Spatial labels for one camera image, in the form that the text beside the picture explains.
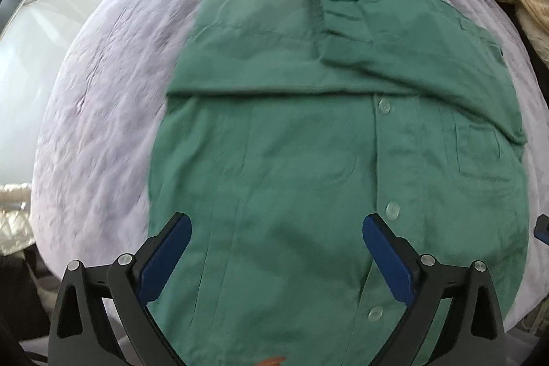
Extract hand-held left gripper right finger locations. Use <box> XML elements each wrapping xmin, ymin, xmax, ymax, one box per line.
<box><xmin>362</xmin><ymin>214</ymin><xmax>503</xmax><ymax>366</ymax></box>

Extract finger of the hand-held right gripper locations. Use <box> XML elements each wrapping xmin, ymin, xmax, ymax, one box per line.
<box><xmin>533</xmin><ymin>214</ymin><xmax>549</xmax><ymax>247</ymax></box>

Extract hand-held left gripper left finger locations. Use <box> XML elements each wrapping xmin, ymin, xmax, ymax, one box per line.
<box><xmin>48</xmin><ymin>213</ymin><xmax>192</xmax><ymax>366</ymax></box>

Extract lavender embossed blanket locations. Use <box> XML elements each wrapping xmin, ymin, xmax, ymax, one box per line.
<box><xmin>30</xmin><ymin>0</ymin><xmax>549</xmax><ymax>350</ymax></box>

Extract dark cloth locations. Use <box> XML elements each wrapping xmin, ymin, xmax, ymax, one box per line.
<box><xmin>0</xmin><ymin>246</ymin><xmax>58</xmax><ymax>350</ymax></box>

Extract white padded jacket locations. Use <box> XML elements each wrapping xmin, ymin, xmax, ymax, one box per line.
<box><xmin>0</xmin><ymin>184</ymin><xmax>35</xmax><ymax>255</ymax></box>

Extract green work jacket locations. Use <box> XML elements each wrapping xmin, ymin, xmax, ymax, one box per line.
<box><xmin>146</xmin><ymin>0</ymin><xmax>530</xmax><ymax>366</ymax></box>

